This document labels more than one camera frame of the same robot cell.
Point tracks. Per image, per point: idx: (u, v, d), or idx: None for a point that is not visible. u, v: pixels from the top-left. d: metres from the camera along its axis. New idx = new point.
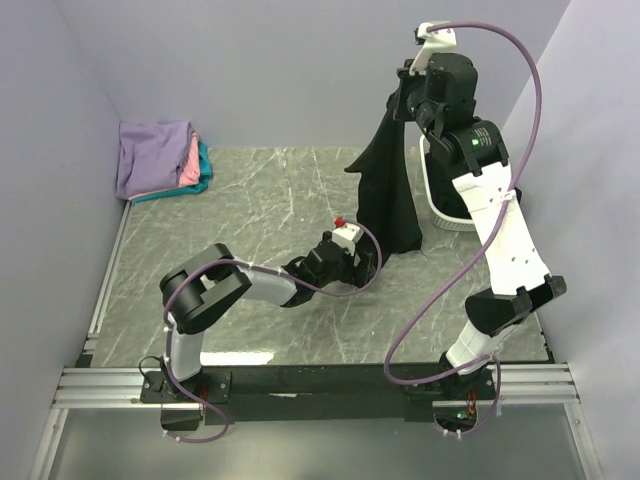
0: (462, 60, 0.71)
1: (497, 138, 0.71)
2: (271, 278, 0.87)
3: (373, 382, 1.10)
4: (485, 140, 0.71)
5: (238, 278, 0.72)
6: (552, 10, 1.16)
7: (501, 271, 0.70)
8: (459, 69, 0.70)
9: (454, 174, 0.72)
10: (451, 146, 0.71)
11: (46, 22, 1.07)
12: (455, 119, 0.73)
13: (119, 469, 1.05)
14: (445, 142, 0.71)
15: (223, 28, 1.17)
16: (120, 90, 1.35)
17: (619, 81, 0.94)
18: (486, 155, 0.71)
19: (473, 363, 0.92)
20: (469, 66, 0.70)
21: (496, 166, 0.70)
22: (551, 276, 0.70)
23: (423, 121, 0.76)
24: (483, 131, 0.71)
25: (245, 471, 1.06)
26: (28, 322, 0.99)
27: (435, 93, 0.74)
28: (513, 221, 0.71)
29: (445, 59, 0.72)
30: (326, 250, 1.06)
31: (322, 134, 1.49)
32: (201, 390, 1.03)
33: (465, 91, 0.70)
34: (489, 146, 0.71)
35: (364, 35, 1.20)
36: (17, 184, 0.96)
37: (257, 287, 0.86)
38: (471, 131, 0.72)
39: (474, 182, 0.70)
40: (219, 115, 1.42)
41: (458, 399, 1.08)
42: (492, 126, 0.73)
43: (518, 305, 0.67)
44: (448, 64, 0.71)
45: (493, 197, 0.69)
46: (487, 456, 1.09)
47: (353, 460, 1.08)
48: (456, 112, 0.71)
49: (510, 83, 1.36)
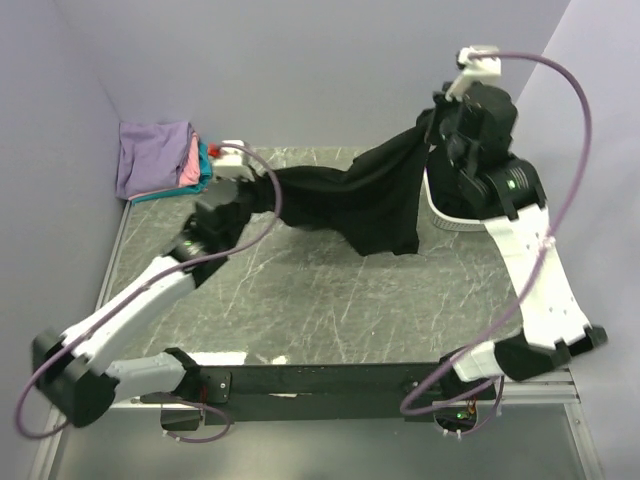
0: (501, 96, 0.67)
1: (534, 179, 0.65)
2: (145, 301, 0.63)
3: (373, 382, 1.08)
4: (521, 182, 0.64)
5: (75, 370, 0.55)
6: (552, 10, 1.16)
7: (537, 321, 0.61)
8: (497, 107, 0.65)
9: (487, 215, 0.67)
10: (485, 189, 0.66)
11: (46, 22, 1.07)
12: (492, 157, 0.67)
13: (119, 470, 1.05)
14: (478, 184, 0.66)
15: (223, 27, 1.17)
16: (121, 90, 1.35)
17: (620, 80, 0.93)
18: (522, 198, 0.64)
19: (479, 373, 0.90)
20: (507, 104, 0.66)
21: (532, 209, 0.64)
22: (591, 326, 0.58)
23: (453, 155, 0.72)
24: (519, 172, 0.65)
25: (245, 471, 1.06)
26: (28, 322, 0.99)
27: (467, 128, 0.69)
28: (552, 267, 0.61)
29: (482, 93, 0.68)
30: (209, 198, 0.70)
31: (322, 134, 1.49)
32: (201, 390, 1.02)
33: (502, 129, 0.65)
34: (525, 188, 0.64)
35: (365, 34, 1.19)
36: (17, 184, 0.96)
37: (150, 311, 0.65)
38: (506, 171, 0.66)
39: (510, 227, 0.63)
40: (219, 115, 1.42)
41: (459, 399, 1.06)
42: (530, 167, 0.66)
43: (556, 362, 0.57)
44: (484, 100, 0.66)
45: (529, 243, 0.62)
46: (487, 456, 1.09)
47: (353, 460, 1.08)
48: (492, 151, 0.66)
49: (511, 82, 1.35)
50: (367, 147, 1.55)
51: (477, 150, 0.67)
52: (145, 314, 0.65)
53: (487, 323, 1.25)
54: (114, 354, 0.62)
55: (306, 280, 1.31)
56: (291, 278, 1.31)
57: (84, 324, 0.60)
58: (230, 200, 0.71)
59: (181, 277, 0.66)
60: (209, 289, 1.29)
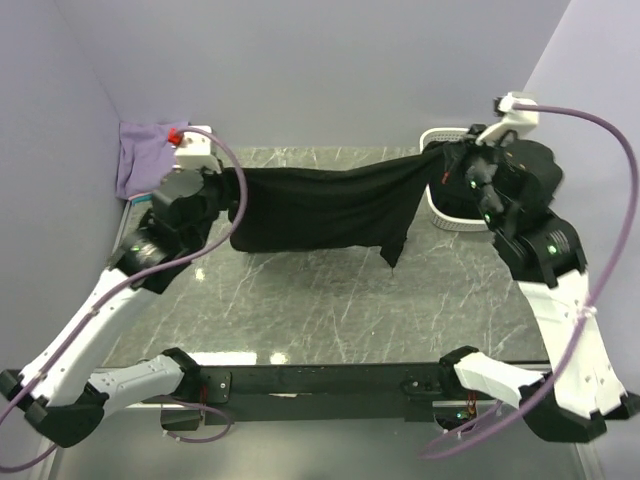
0: (545, 156, 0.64)
1: (575, 242, 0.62)
2: (94, 329, 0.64)
3: (374, 382, 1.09)
4: (563, 246, 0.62)
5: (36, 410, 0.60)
6: (552, 9, 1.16)
7: (573, 390, 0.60)
8: (544, 170, 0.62)
9: (524, 277, 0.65)
10: (524, 252, 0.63)
11: (46, 22, 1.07)
12: (532, 218, 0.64)
13: (119, 470, 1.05)
14: (516, 247, 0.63)
15: (223, 27, 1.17)
16: (120, 90, 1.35)
17: (620, 81, 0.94)
18: (562, 263, 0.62)
19: (485, 386, 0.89)
20: (551, 165, 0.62)
21: (571, 276, 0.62)
22: (624, 395, 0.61)
23: (486, 210, 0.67)
24: (560, 236, 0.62)
25: (245, 471, 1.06)
26: (28, 323, 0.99)
27: (507, 186, 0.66)
28: (591, 337, 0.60)
29: (524, 151, 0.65)
30: (168, 189, 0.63)
31: (321, 134, 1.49)
32: (201, 390, 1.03)
33: (548, 192, 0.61)
34: (566, 253, 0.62)
35: (365, 34, 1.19)
36: (18, 185, 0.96)
37: (108, 334, 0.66)
38: (546, 235, 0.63)
39: (551, 295, 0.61)
40: (219, 115, 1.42)
41: (459, 399, 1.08)
42: (570, 228, 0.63)
43: (593, 434, 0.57)
44: (529, 160, 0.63)
45: (568, 311, 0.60)
46: (487, 456, 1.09)
47: (353, 460, 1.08)
48: (533, 213, 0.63)
49: (511, 81, 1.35)
50: (367, 147, 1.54)
51: (518, 212, 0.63)
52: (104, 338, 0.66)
53: (487, 323, 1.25)
54: (82, 379, 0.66)
55: (306, 280, 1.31)
56: (291, 278, 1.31)
57: (40, 360, 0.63)
58: (193, 193, 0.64)
59: (130, 295, 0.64)
60: (210, 289, 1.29)
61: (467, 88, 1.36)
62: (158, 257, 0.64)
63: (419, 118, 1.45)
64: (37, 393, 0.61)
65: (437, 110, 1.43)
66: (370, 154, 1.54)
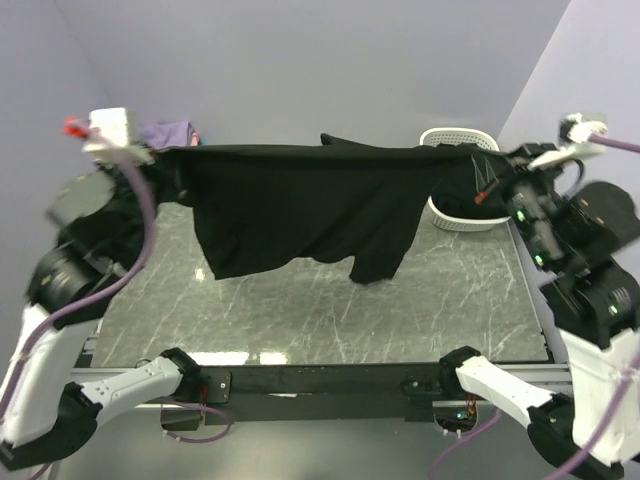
0: (626, 206, 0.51)
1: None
2: (30, 373, 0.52)
3: (373, 381, 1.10)
4: (624, 303, 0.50)
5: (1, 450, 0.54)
6: (551, 10, 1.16)
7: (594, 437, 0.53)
8: (619, 220, 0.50)
9: (570, 328, 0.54)
10: (579, 308, 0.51)
11: (46, 22, 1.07)
12: (593, 269, 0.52)
13: (118, 470, 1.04)
14: (571, 301, 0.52)
15: (222, 28, 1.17)
16: (121, 90, 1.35)
17: (620, 82, 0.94)
18: (619, 322, 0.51)
19: (482, 391, 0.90)
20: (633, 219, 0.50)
21: (627, 334, 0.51)
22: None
23: (533, 248, 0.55)
24: (624, 293, 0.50)
25: (244, 471, 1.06)
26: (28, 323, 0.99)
27: (569, 230, 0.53)
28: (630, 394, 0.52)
29: (599, 198, 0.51)
30: (68, 207, 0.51)
31: (322, 134, 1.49)
32: (201, 390, 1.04)
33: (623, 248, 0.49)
34: (627, 314, 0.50)
35: (364, 34, 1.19)
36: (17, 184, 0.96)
37: (60, 364, 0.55)
38: (609, 290, 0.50)
39: (598, 356, 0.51)
40: (219, 116, 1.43)
41: (458, 399, 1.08)
42: (636, 283, 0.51)
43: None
44: (603, 208, 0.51)
45: (611, 370, 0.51)
46: (488, 456, 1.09)
47: (353, 460, 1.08)
48: (597, 265, 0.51)
49: (511, 82, 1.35)
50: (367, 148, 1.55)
51: (582, 266, 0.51)
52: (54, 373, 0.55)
53: (487, 323, 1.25)
54: (49, 409, 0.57)
55: (306, 280, 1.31)
56: (291, 278, 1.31)
57: None
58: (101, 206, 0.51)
59: (54, 335, 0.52)
60: (210, 289, 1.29)
61: (467, 89, 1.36)
62: (77, 282, 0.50)
63: (419, 118, 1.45)
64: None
65: (436, 111, 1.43)
66: None
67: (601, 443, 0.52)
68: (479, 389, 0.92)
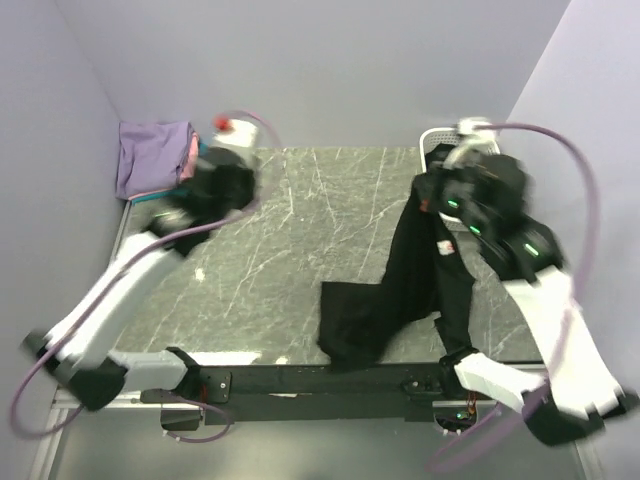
0: (510, 162, 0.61)
1: (555, 241, 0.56)
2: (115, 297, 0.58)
3: (374, 382, 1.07)
4: (543, 244, 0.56)
5: (64, 375, 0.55)
6: (551, 10, 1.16)
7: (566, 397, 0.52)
8: (509, 172, 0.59)
9: (508, 278, 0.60)
10: (504, 253, 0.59)
11: (46, 23, 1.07)
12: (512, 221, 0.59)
13: (119, 469, 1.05)
14: (496, 250, 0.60)
15: (223, 28, 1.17)
16: (121, 90, 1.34)
17: (621, 81, 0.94)
18: (546, 264, 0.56)
19: (481, 388, 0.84)
20: (519, 171, 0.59)
21: (556, 276, 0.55)
22: (623, 391, 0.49)
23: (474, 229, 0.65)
24: (539, 235, 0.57)
25: (245, 470, 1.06)
26: (28, 323, 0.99)
27: (483, 193, 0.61)
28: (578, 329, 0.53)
29: (489, 162, 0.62)
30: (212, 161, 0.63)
31: (322, 134, 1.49)
32: (201, 390, 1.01)
33: (518, 191, 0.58)
34: (547, 252, 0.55)
35: (365, 35, 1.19)
36: (17, 185, 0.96)
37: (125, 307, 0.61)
38: (525, 234, 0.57)
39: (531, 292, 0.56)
40: (220, 116, 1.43)
41: (459, 398, 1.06)
42: (546, 229, 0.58)
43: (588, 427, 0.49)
44: (497, 167, 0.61)
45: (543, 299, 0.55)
46: (488, 455, 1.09)
47: (353, 460, 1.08)
48: (510, 217, 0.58)
49: (510, 83, 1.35)
50: (367, 147, 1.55)
51: (495, 218, 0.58)
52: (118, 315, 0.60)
53: (487, 323, 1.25)
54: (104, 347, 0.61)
55: (306, 280, 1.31)
56: (291, 278, 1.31)
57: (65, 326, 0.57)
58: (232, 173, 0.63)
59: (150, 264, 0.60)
60: (210, 289, 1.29)
61: (467, 89, 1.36)
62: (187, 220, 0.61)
63: (419, 118, 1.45)
64: (65, 352, 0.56)
65: (437, 111, 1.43)
66: (370, 154, 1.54)
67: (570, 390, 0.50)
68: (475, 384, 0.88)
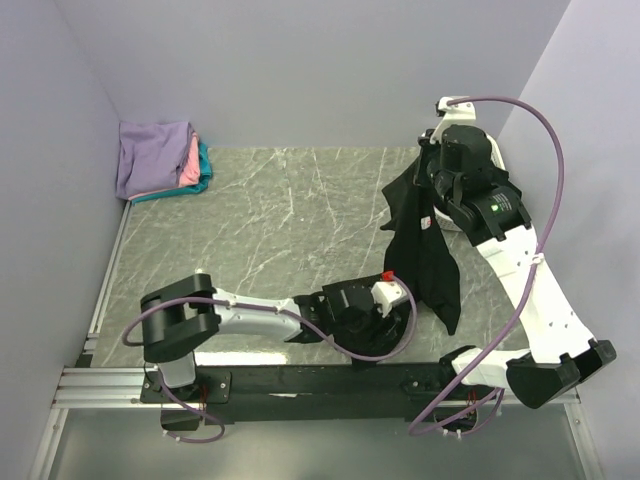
0: (476, 134, 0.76)
1: (517, 202, 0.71)
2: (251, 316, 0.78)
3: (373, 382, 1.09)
4: (504, 205, 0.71)
5: (201, 322, 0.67)
6: (552, 9, 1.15)
7: (541, 340, 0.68)
8: (473, 142, 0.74)
9: (477, 239, 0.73)
10: (472, 214, 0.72)
11: (46, 22, 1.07)
12: (474, 184, 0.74)
13: (119, 469, 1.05)
14: (465, 210, 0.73)
15: (224, 27, 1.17)
16: (121, 90, 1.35)
17: (621, 81, 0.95)
18: (508, 220, 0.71)
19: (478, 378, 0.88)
20: (481, 139, 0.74)
21: (518, 229, 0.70)
22: (596, 341, 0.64)
23: (442, 189, 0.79)
24: (502, 196, 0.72)
25: (245, 471, 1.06)
26: (28, 324, 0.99)
27: (451, 163, 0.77)
28: (545, 283, 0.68)
29: (459, 132, 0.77)
30: (356, 296, 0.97)
31: (322, 134, 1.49)
32: (201, 391, 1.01)
33: (479, 158, 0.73)
34: (509, 211, 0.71)
35: (366, 34, 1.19)
36: (18, 184, 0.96)
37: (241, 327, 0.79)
38: (489, 197, 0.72)
39: (499, 247, 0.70)
40: (220, 116, 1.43)
41: (457, 398, 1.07)
42: (512, 192, 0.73)
43: (563, 375, 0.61)
44: (462, 136, 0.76)
45: (521, 260, 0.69)
46: (488, 455, 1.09)
47: (352, 460, 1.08)
48: (473, 180, 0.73)
49: (510, 83, 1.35)
50: (367, 147, 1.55)
51: (461, 179, 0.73)
52: (238, 326, 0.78)
53: (487, 323, 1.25)
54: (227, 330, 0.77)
55: (306, 280, 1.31)
56: (291, 278, 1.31)
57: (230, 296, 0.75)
58: (362, 308, 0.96)
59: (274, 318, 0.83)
60: None
61: (467, 90, 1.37)
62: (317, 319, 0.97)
63: (419, 118, 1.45)
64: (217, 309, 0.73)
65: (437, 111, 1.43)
66: (369, 153, 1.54)
67: (531, 329, 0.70)
68: (482, 381, 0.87)
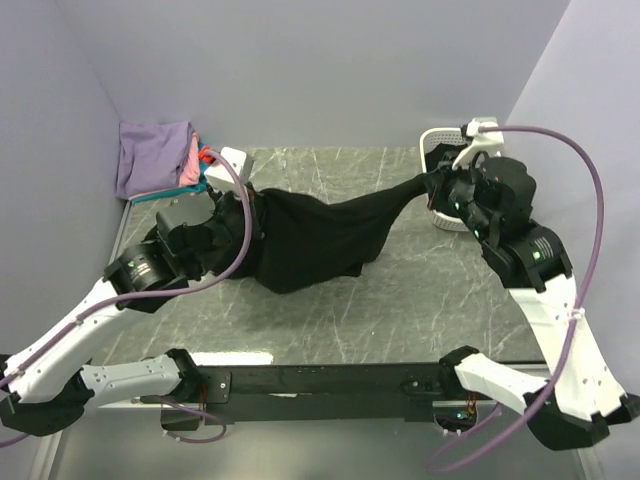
0: (517, 169, 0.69)
1: (558, 247, 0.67)
2: (75, 337, 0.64)
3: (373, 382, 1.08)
4: (546, 251, 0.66)
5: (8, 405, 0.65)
6: (551, 11, 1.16)
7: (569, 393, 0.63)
8: (516, 181, 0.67)
9: (514, 284, 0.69)
10: (510, 260, 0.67)
11: (45, 21, 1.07)
12: (512, 226, 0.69)
13: (119, 469, 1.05)
14: (502, 255, 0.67)
15: (222, 26, 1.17)
16: (120, 91, 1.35)
17: (619, 77, 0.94)
18: (547, 267, 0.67)
19: (481, 386, 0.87)
20: (524, 177, 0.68)
21: (560, 279, 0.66)
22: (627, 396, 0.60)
23: (474, 225, 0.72)
24: (544, 242, 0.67)
25: (245, 471, 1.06)
26: (28, 324, 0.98)
27: (486, 200, 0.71)
28: (582, 338, 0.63)
29: (498, 167, 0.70)
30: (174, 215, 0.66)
31: (322, 135, 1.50)
32: (201, 390, 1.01)
33: (522, 201, 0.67)
34: (550, 258, 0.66)
35: (365, 32, 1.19)
36: (17, 182, 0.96)
37: (91, 344, 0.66)
38: (531, 241, 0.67)
39: (538, 297, 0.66)
40: (220, 115, 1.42)
41: (458, 399, 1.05)
42: (551, 233, 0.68)
43: (595, 437, 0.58)
44: (503, 174, 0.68)
45: (559, 315, 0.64)
46: (488, 454, 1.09)
47: (352, 460, 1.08)
48: (512, 222, 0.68)
49: (509, 83, 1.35)
50: (367, 147, 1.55)
51: (499, 221, 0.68)
52: (85, 349, 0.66)
53: (487, 323, 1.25)
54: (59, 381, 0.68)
55: None
56: None
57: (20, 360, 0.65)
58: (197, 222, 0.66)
59: (114, 313, 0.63)
60: (210, 289, 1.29)
61: (466, 90, 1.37)
62: (150, 277, 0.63)
63: (420, 118, 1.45)
64: (14, 387, 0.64)
65: (436, 111, 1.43)
66: (369, 153, 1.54)
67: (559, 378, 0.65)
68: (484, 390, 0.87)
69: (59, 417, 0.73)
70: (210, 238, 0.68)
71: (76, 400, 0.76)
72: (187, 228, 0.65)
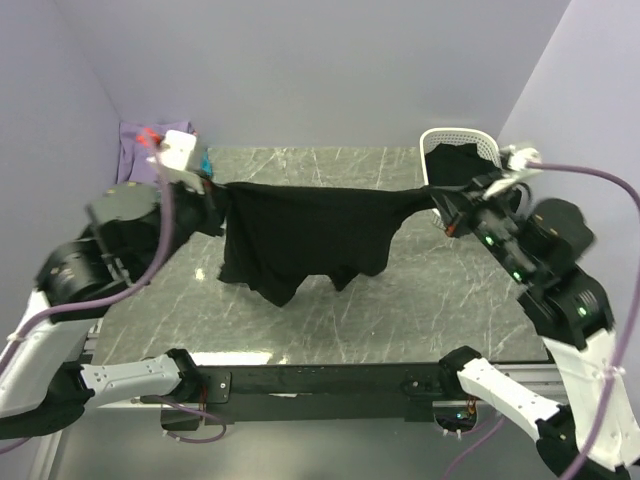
0: (575, 214, 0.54)
1: (607, 301, 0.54)
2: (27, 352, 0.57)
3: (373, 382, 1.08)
4: (594, 307, 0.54)
5: None
6: (551, 11, 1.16)
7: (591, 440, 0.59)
8: (572, 230, 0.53)
9: (552, 335, 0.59)
10: (552, 314, 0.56)
11: (46, 22, 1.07)
12: (559, 277, 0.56)
13: (119, 469, 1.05)
14: (544, 309, 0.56)
15: (222, 27, 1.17)
16: (120, 90, 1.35)
17: (620, 78, 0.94)
18: (593, 323, 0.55)
19: (486, 396, 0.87)
20: (581, 225, 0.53)
21: (602, 335, 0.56)
22: None
23: (509, 266, 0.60)
24: (591, 294, 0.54)
25: (245, 470, 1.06)
26: None
27: (529, 242, 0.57)
28: (617, 392, 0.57)
29: (551, 209, 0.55)
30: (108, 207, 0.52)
31: (322, 134, 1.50)
32: (201, 391, 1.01)
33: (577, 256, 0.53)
34: (598, 315, 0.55)
35: (365, 34, 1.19)
36: (18, 183, 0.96)
37: (54, 349, 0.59)
38: (576, 294, 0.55)
39: (577, 355, 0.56)
40: (220, 115, 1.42)
41: (458, 399, 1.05)
42: (601, 284, 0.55)
43: None
44: (559, 221, 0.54)
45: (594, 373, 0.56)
46: (488, 454, 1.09)
47: (352, 460, 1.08)
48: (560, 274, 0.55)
49: (510, 83, 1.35)
50: (367, 147, 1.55)
51: (546, 273, 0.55)
52: (47, 356, 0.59)
53: (488, 323, 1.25)
54: (37, 390, 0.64)
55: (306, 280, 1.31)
56: None
57: None
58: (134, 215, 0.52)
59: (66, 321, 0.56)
60: (210, 289, 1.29)
61: (466, 90, 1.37)
62: (80, 282, 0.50)
63: (419, 118, 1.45)
64: None
65: (436, 111, 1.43)
66: (369, 153, 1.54)
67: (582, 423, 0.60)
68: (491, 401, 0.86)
69: (59, 417, 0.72)
70: (154, 236, 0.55)
71: (80, 399, 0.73)
72: (122, 223, 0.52)
